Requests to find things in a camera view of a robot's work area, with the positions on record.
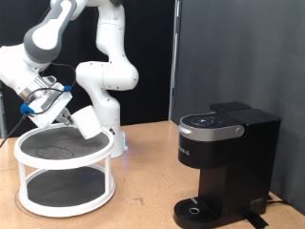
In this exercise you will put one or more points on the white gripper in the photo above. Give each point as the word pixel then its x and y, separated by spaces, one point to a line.
pixel 50 108

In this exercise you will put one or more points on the white mug with green tape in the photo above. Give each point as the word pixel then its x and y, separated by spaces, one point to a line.
pixel 87 122

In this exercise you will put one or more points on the black Keurig coffee machine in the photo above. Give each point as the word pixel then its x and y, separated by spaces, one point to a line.
pixel 235 165

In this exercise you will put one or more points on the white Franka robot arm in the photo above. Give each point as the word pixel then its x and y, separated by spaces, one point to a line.
pixel 105 76

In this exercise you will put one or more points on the white two-tier turntable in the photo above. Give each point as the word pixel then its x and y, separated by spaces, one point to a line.
pixel 63 187

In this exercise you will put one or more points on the grey backdrop curtain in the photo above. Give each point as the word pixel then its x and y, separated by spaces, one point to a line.
pixel 254 47

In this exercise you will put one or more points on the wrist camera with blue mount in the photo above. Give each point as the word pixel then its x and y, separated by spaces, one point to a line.
pixel 27 109

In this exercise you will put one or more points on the grey metal frame pole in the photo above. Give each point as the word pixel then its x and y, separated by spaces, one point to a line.
pixel 174 47

